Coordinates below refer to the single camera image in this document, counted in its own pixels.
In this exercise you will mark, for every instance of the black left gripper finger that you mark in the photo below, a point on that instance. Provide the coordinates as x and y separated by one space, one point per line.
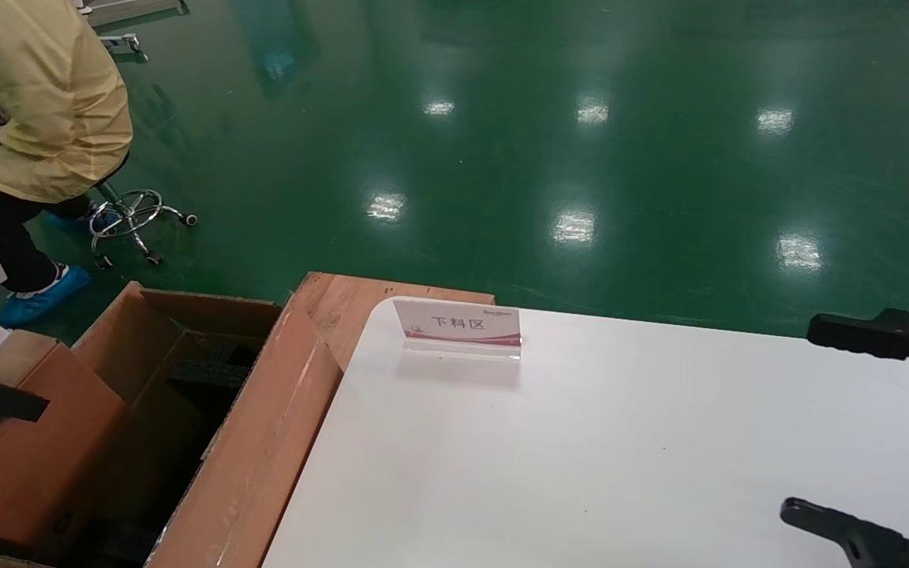
5 401

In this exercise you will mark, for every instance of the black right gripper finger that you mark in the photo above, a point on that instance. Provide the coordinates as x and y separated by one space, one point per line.
873 544
857 331

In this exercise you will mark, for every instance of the small cardboard box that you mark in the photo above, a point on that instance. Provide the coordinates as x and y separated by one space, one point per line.
28 442

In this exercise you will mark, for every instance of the large open cardboard box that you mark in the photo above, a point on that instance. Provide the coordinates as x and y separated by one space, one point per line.
265 442

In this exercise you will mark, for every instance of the chrome base swivel stool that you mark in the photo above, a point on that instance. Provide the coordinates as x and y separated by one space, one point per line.
129 211

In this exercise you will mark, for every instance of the person in yellow coat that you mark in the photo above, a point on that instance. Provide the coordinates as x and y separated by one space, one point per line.
44 102

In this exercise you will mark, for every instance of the acrylic sign with red print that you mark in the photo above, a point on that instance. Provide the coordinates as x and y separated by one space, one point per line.
458 323

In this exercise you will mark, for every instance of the brown wooden board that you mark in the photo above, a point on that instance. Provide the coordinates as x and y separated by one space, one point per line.
391 290

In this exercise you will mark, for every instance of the grey metal equipment frame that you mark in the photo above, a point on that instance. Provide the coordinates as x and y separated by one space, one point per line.
131 9

